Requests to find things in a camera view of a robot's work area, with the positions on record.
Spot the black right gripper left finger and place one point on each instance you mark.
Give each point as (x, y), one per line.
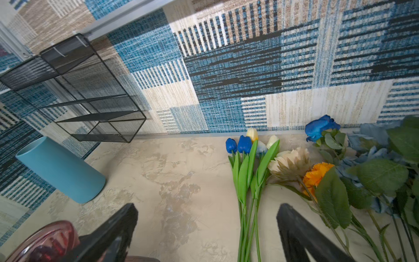
(110, 242)

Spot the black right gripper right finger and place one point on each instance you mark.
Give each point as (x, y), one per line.
(299, 238)

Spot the pink ribbed glass vase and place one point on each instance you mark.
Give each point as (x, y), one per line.
(48, 244)

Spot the white tulip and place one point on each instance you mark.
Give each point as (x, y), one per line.
(257, 185)

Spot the teal cylindrical vase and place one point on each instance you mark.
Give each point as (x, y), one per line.
(62, 169)

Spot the orange marigold flower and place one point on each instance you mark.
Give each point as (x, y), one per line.
(329, 194)

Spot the cream dahlia flower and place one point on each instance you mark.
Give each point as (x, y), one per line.
(293, 171)

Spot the dusty blue hydrangea bunch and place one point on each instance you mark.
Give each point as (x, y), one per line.
(380, 170)

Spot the blue tulip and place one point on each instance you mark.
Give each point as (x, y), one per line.
(231, 147)
(245, 161)

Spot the blue rose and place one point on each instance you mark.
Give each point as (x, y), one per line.
(326, 136)

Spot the black wire mesh shelf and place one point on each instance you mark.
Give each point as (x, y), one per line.
(70, 85)

